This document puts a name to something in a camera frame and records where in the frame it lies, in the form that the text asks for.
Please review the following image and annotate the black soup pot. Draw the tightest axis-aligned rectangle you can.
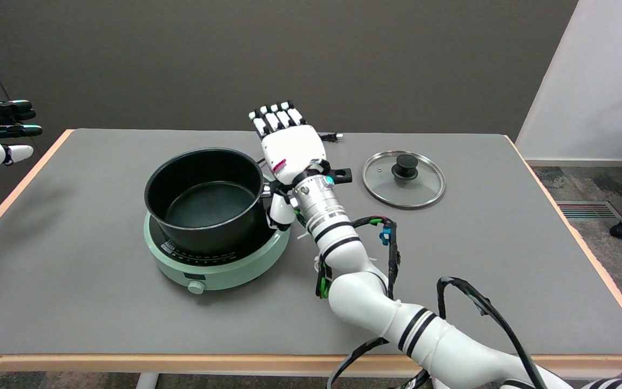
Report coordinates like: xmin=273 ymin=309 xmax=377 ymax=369
xmin=144 ymin=147 xmax=353 ymax=255

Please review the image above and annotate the grey table mat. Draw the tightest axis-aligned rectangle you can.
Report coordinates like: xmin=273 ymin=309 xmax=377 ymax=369
xmin=0 ymin=129 xmax=622 ymax=357

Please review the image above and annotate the green and black wrist cable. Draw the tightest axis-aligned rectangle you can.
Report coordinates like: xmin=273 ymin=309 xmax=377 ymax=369
xmin=315 ymin=258 xmax=334 ymax=299

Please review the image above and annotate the black cable with blue tag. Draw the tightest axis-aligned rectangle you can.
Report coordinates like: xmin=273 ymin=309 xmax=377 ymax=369
xmin=351 ymin=216 xmax=401 ymax=301

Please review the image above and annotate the glass pot lid black knob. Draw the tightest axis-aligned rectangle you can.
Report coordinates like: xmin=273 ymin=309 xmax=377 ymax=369
xmin=362 ymin=150 xmax=447 ymax=210

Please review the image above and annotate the floor vent grille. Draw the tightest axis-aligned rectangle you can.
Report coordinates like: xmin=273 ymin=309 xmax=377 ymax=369
xmin=555 ymin=201 xmax=622 ymax=220

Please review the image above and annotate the black stove power cable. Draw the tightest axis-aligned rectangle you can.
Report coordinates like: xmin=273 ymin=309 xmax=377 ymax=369
xmin=256 ymin=132 xmax=343 ymax=166

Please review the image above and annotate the black hanging arm cable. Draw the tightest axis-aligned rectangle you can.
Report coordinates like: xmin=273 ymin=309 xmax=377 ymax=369
xmin=326 ymin=337 xmax=431 ymax=389

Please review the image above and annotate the green round induction stove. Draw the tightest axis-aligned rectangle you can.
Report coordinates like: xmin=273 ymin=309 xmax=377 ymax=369
xmin=144 ymin=211 xmax=291 ymax=295

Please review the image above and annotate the white partition panel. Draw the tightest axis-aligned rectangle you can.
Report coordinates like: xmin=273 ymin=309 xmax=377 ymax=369
xmin=515 ymin=0 xmax=622 ymax=167

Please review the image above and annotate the black looping arm cable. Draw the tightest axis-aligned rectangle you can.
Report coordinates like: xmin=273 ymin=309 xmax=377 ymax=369
xmin=436 ymin=276 xmax=547 ymax=389

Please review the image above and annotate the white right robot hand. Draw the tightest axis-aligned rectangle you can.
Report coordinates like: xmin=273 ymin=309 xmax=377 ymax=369
xmin=248 ymin=100 xmax=329 ymax=232

